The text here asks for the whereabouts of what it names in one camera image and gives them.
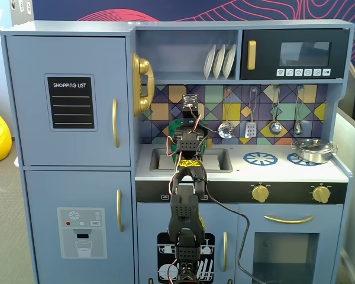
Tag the steel ladle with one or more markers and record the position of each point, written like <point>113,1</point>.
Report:
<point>275,128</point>

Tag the blue toy kitchen unit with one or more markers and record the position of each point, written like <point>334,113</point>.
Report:
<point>183,56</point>

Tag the steel toy pot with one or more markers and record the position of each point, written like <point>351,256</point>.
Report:
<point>313,156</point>

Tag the steel skimmer spoon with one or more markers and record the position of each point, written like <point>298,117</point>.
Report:
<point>226,130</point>

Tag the grey water dispenser sticker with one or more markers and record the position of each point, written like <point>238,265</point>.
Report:
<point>83,236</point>

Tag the steel slotted spatula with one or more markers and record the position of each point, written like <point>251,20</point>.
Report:
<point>250,130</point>

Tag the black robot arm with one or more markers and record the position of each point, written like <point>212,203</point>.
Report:
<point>183,207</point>

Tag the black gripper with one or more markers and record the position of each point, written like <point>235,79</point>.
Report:
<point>186,129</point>

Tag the gold oven knob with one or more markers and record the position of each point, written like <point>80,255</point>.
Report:
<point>260,193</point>
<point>321,194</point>

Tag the gold faucet knob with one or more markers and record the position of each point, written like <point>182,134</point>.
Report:
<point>209,142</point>

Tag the blue dishwasher door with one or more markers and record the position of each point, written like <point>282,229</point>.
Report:
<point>148,219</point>

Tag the small black camera module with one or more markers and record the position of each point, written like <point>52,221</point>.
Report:
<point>190,100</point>

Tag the grey sink basin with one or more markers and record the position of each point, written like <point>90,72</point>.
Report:
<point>154,161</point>

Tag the blue freezer door with dispenser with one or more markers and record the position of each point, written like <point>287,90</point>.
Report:
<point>47,192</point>

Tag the blue fridge door with chalkboard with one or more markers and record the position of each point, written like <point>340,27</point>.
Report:
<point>32,118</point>

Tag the black shopping list chalkboard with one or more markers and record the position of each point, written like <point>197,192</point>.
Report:
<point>71,100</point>

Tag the gold toy telephone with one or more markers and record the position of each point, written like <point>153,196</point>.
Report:
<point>143,68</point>

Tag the black microwave door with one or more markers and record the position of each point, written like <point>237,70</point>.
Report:
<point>266,38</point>

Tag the steel pot lid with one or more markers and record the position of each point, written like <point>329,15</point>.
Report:
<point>307,145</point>

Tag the blue oven door with window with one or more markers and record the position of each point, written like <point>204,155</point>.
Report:
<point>272,213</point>

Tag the white toy plate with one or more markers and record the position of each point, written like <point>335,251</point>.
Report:
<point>229,60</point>
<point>208,63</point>
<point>218,63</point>

